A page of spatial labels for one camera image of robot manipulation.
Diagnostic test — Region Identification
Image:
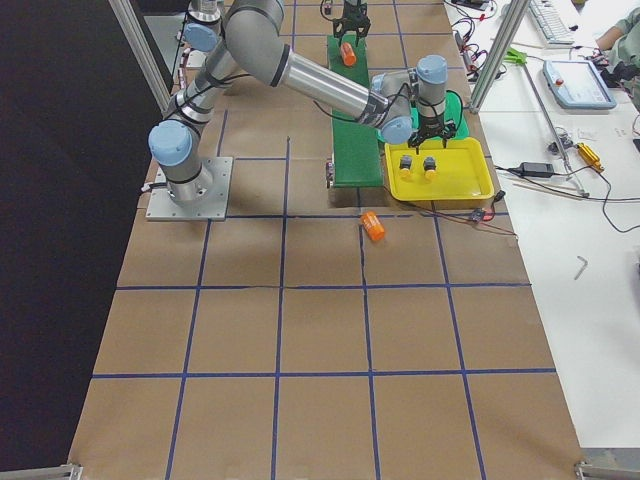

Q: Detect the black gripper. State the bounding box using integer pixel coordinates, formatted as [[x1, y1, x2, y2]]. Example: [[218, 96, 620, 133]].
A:
[[332, 0, 371, 38], [407, 113, 456, 145]]

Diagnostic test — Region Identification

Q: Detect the yellow push button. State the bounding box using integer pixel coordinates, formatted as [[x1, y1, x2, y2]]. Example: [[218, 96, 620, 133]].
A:
[[399, 155, 413, 180], [423, 156, 437, 181]]

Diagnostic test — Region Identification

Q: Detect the orange cylinder marked 4680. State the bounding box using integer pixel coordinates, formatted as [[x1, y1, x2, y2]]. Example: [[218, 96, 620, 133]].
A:
[[339, 42, 357, 67]]

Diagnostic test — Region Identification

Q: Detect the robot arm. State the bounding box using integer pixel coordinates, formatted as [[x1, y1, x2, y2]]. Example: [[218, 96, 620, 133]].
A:
[[148, 1, 455, 207]]

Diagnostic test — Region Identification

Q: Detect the green plastic tray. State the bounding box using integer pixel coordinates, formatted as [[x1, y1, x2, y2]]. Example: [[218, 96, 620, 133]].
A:
[[411, 90, 469, 140]]

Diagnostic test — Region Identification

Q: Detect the yellow plastic tray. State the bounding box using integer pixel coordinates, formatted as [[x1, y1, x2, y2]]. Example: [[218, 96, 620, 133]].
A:
[[385, 137, 494, 202]]

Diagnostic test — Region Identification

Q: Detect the green conveyor belt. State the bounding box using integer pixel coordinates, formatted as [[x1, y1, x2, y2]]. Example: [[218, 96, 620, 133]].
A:
[[326, 34, 383, 188]]

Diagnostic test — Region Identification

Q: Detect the black power adapter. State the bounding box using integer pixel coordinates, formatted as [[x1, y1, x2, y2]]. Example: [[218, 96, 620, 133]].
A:
[[519, 162, 555, 178]]

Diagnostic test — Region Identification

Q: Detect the teach pendant tablet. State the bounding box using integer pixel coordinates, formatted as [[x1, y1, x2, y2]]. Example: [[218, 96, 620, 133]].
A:
[[542, 60, 617, 110]]

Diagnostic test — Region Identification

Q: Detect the gold resistor block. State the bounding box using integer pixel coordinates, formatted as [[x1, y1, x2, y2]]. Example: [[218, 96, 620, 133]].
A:
[[576, 142, 604, 173]]

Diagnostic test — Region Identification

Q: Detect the white keyboard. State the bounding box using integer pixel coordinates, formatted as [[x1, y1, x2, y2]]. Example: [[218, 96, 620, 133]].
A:
[[528, 0, 575, 47]]

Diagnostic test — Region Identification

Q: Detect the green handled reach tool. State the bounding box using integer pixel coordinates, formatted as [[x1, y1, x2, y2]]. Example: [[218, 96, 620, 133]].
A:
[[504, 47, 527, 65]]

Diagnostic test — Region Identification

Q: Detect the aluminium frame post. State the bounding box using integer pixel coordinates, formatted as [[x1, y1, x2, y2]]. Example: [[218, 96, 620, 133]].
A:
[[468, 0, 529, 114]]

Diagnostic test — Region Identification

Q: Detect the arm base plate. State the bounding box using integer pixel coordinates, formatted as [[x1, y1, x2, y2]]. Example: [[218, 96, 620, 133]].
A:
[[146, 156, 233, 221]]

